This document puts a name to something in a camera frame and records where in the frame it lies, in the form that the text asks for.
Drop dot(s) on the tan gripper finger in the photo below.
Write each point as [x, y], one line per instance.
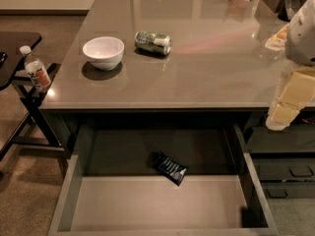
[299, 90]
[280, 117]

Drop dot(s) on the blue rxbar wrapper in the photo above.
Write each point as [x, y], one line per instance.
[171, 169]

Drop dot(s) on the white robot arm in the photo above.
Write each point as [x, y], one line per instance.
[299, 46]

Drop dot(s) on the open grey top drawer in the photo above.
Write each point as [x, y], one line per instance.
[111, 187]

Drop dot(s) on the lower closed drawers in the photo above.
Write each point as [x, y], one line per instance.
[284, 160]

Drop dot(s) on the glass jar of snacks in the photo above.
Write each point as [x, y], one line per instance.
[276, 42]

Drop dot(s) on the dark metal pitcher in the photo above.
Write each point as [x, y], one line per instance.
[288, 8]

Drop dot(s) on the green soda can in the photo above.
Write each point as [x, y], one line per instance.
[153, 42]

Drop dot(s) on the white bowl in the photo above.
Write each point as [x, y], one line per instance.
[104, 52]

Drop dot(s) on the clear water bottle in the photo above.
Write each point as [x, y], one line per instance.
[35, 69]

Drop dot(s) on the black side table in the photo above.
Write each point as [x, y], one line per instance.
[10, 42]

